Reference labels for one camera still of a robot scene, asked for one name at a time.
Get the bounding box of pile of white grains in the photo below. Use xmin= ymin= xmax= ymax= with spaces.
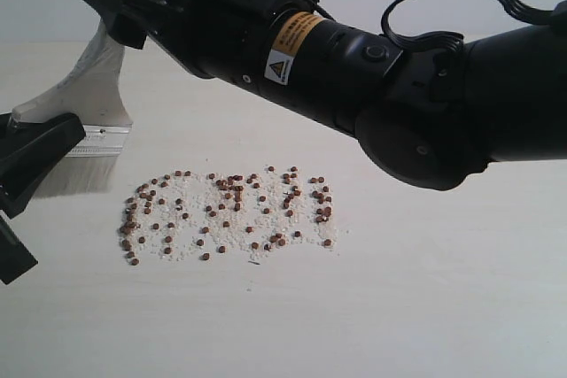
xmin=118 ymin=165 xmax=338 ymax=266

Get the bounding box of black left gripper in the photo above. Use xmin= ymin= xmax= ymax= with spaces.
xmin=1 ymin=113 xmax=86 ymax=285

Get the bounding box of black flat ribbon cable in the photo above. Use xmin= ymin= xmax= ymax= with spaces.
xmin=380 ymin=0 xmax=567 ymax=60

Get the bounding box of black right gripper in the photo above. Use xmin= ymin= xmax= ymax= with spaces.
xmin=91 ymin=0 xmax=288 ymax=86

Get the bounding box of white wooden paintbrush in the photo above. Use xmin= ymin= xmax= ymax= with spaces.
xmin=9 ymin=22 xmax=133 ymax=199

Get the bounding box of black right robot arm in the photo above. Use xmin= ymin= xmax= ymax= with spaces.
xmin=83 ymin=0 xmax=566 ymax=191

